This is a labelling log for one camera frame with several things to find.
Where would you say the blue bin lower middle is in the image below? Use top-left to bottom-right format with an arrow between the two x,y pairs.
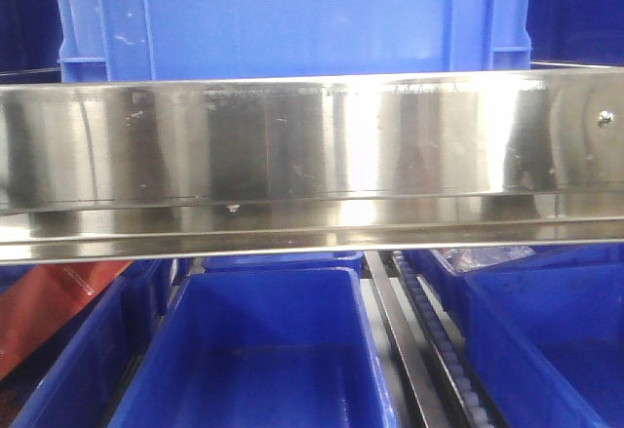
110,267 -> 398,427

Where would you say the plastic bag in bin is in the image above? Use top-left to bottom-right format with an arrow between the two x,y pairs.
439,246 -> 535,272

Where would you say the large blue bin right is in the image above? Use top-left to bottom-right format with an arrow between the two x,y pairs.
58,0 -> 531,82

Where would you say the blue bin lower right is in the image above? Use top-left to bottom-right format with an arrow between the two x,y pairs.
405,245 -> 623,427

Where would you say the lower roller track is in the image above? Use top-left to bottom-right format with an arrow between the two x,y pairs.
391,251 -> 496,427

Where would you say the red package in bin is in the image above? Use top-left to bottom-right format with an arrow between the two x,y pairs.
1,260 -> 132,377

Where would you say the blue bin lower left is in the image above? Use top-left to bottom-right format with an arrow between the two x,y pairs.
1,259 -> 178,427

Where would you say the lower steel divider rail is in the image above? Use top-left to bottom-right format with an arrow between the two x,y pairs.
365,251 -> 450,427

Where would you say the steel front shelf rail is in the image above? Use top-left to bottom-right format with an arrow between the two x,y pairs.
1,66 -> 623,264

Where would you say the rail screw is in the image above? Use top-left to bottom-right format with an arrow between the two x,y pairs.
597,110 -> 615,128

